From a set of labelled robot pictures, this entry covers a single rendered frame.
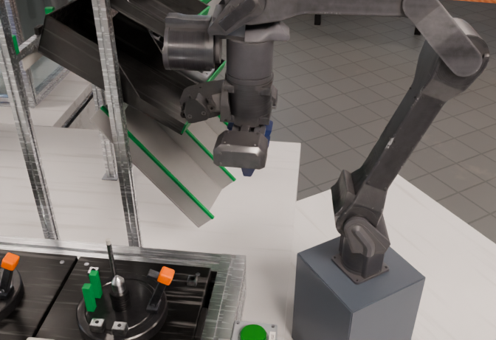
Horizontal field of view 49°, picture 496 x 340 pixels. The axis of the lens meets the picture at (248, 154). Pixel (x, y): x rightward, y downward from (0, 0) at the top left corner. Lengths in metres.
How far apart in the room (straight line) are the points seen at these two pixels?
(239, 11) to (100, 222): 0.79
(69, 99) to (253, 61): 1.27
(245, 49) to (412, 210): 0.79
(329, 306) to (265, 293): 0.26
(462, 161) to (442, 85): 2.58
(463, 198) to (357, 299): 2.18
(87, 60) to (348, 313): 0.57
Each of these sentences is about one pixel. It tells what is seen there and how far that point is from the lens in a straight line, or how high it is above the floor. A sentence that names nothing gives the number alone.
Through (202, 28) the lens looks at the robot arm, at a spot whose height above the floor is 1.43.
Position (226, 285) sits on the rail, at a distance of 0.98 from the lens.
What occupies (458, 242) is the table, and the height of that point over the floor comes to 0.86.
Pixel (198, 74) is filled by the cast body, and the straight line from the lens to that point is 1.06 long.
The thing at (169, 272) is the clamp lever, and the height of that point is 1.07.
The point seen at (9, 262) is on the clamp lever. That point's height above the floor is 1.07.
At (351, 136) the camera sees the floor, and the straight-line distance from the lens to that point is 3.32.
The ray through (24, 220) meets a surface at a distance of 1.35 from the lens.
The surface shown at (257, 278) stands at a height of 0.86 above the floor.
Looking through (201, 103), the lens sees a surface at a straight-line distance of 0.66.
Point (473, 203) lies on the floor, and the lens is 2.94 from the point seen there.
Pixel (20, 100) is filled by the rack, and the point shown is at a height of 1.24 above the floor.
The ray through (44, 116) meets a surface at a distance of 1.78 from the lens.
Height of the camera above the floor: 1.65
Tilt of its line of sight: 32 degrees down
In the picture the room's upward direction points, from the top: straight up
